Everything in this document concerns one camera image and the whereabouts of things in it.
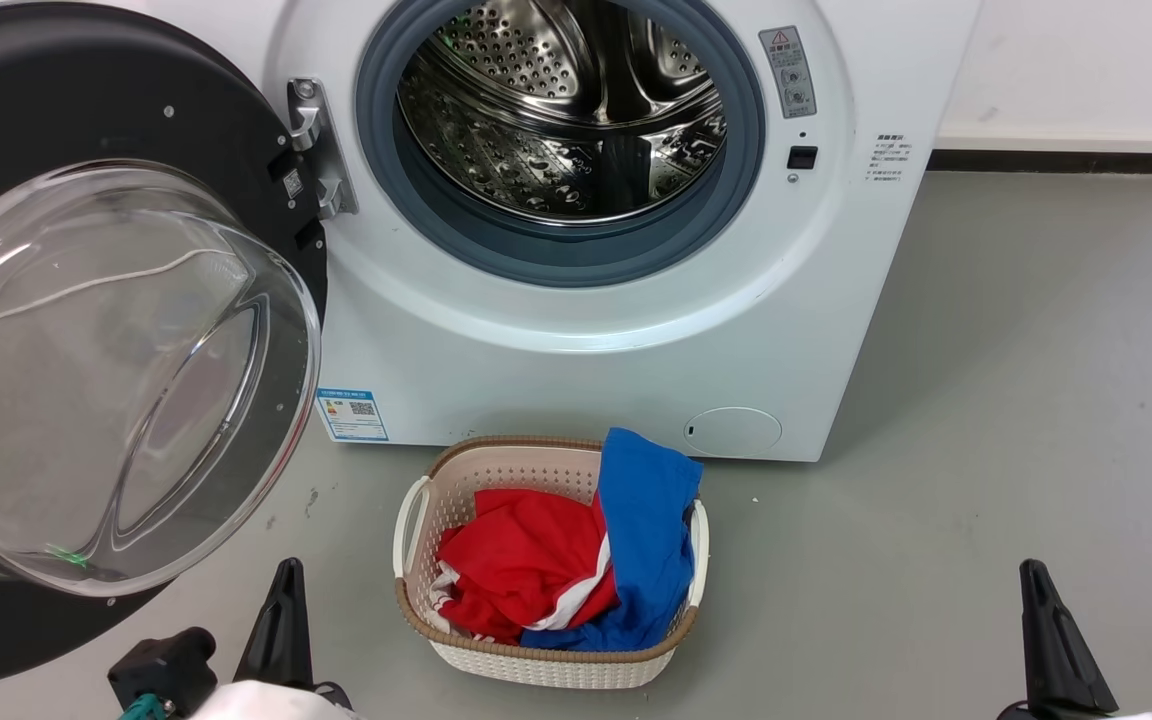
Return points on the grey warning sticker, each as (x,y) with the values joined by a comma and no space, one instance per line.
(788,72)

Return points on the dark baseboard strip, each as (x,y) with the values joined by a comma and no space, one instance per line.
(1076,162)

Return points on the red garment with white stripe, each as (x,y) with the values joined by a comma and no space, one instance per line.
(516,560)

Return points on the black door latch socket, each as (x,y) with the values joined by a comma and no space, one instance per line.
(802,157)

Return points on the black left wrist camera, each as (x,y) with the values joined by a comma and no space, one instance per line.
(161,670)

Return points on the blue garment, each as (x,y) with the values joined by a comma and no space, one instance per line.
(646,520)

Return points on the round dark glass washer door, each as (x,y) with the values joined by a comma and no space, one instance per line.
(86,90)

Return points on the perforated steel washer drum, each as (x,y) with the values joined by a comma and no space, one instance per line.
(536,150)

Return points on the blue energy label sticker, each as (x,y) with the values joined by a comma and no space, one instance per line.
(352,415)

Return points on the beige woven plastic laundry basket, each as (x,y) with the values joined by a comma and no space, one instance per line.
(536,665)

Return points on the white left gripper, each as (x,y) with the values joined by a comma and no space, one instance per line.
(256,703)

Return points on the metal washer door hinge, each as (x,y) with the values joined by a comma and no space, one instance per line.
(321,150)

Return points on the round white filter cover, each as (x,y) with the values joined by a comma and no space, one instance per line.
(733,429)

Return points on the white front-load washing machine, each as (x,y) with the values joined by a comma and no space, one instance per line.
(586,390)

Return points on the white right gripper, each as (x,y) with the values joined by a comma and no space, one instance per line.
(1146,716)

